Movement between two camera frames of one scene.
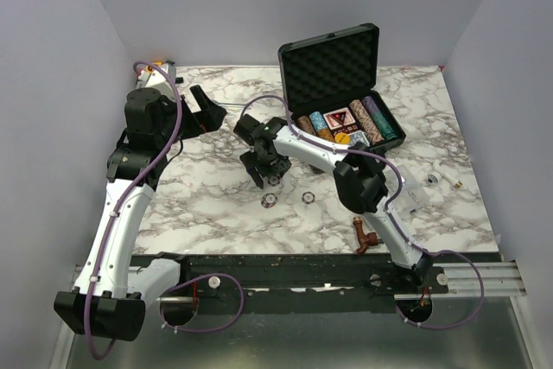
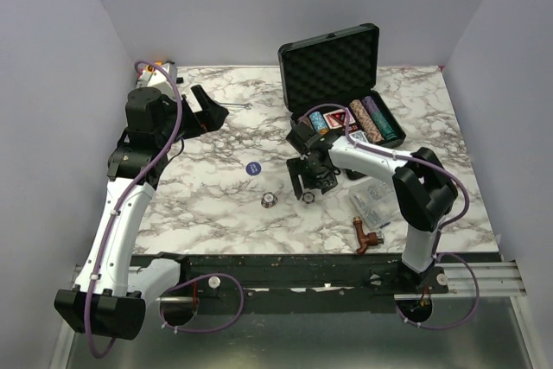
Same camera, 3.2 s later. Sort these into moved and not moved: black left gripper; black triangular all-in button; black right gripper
Moved: black right gripper
Not moved: black left gripper; black triangular all-in button
